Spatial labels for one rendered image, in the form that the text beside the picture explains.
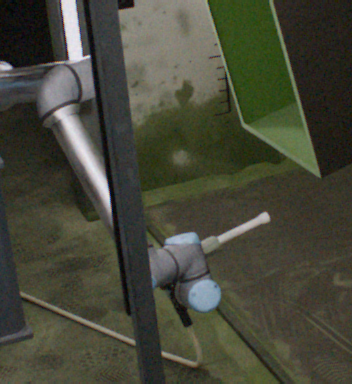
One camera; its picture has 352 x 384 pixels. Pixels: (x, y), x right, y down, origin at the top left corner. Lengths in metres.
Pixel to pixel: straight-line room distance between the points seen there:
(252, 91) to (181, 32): 0.52
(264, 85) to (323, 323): 0.97
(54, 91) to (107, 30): 0.76
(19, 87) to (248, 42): 1.00
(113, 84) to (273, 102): 1.85
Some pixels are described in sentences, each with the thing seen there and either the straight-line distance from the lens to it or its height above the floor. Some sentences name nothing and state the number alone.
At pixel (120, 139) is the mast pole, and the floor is 1.05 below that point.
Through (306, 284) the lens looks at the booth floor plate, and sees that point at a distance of 3.77.
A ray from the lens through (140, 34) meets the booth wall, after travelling 4.34.
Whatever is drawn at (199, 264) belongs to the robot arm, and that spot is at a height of 0.50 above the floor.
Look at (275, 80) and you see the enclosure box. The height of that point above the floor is 0.61.
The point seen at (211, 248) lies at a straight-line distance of 3.30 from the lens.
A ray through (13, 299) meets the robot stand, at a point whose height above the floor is 0.15.
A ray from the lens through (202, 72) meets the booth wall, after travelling 4.47.
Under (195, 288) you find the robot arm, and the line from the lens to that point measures 2.95.
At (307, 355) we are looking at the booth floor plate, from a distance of 3.38.
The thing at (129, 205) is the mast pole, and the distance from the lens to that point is 2.36.
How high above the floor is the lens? 1.84
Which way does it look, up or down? 21 degrees down
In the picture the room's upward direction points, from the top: 6 degrees counter-clockwise
